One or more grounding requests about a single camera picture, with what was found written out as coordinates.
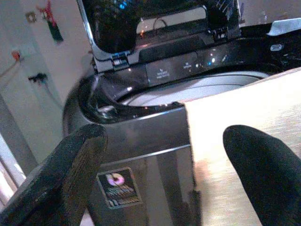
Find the square label sticker on washer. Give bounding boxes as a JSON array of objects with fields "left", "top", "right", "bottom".
[{"left": 96, "top": 167, "right": 143, "bottom": 209}]

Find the black wall hook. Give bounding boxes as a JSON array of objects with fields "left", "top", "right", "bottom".
[{"left": 28, "top": 73, "right": 48, "bottom": 83}]

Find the red tassel wall ornament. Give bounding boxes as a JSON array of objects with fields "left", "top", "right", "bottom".
[{"left": 36, "top": 0, "right": 64, "bottom": 43}]

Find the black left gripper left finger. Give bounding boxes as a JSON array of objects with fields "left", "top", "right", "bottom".
[{"left": 0, "top": 123, "right": 109, "bottom": 226}]

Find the black top-load washing machine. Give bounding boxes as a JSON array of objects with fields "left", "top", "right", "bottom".
[{"left": 62, "top": 22, "right": 301, "bottom": 226}]

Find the black glass washer lid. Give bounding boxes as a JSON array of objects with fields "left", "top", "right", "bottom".
[{"left": 76, "top": 0, "right": 243, "bottom": 71}]

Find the beige fabric laundry hamper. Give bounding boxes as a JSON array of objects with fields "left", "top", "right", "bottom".
[{"left": 184, "top": 69, "right": 301, "bottom": 226}]

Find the light blue cloth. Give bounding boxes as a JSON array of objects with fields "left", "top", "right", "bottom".
[{"left": 267, "top": 17, "right": 301, "bottom": 36}]

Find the wall light switch plate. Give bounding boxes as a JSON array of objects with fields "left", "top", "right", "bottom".
[{"left": 25, "top": 11, "right": 37, "bottom": 23}]

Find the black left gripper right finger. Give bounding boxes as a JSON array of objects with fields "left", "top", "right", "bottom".
[{"left": 222, "top": 124, "right": 301, "bottom": 226}]

